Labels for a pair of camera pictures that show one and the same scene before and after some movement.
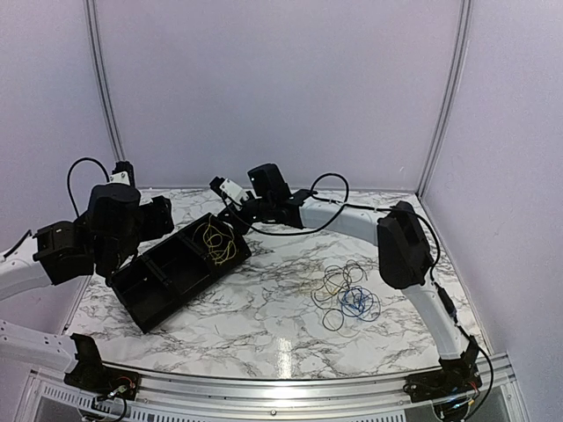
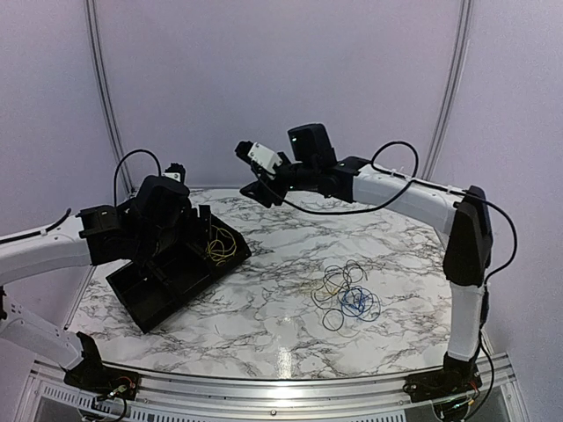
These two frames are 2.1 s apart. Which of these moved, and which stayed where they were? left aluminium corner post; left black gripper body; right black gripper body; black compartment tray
Moved: right black gripper body; left black gripper body
Stayed: left aluminium corner post; black compartment tray
